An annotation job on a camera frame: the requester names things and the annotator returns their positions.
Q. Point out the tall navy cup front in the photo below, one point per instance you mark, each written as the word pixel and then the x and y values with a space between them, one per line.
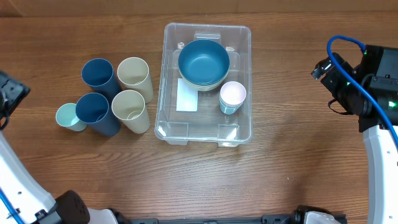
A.
pixel 94 110

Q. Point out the tall navy cup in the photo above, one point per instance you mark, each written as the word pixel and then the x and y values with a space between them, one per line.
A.
pixel 94 110
pixel 99 75

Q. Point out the tall beige cup front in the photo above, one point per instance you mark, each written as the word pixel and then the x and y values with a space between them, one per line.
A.
pixel 130 108

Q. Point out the clear plastic storage bin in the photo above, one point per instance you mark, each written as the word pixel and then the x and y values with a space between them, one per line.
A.
pixel 208 123

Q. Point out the small mint green cup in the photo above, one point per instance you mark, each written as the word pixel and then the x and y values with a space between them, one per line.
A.
pixel 66 117

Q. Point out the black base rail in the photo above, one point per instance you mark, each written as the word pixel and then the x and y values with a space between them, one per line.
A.
pixel 265 219

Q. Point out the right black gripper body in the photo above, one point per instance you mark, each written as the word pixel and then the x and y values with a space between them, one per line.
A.
pixel 342 89

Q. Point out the white label in bin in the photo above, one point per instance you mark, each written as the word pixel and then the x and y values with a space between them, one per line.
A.
pixel 187 97

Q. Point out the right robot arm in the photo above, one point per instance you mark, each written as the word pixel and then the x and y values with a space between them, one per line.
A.
pixel 361 90

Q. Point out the small light blue cup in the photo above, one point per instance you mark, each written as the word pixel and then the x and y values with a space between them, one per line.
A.
pixel 227 110

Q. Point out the dark blue bowl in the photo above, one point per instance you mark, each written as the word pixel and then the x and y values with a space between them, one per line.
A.
pixel 203 62

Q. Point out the tall beige cup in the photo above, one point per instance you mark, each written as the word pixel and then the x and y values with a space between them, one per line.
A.
pixel 134 74
pixel 130 108

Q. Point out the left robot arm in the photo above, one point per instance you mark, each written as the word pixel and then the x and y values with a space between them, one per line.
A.
pixel 23 200

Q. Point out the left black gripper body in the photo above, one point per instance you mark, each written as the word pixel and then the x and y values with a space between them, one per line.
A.
pixel 5 108

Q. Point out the small pink cup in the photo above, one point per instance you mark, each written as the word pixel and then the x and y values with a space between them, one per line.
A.
pixel 233 93

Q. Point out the small grey cup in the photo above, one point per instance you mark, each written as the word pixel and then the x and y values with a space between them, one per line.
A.
pixel 223 104

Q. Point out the cream bowl stack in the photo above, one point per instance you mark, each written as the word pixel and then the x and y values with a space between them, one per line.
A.
pixel 205 87

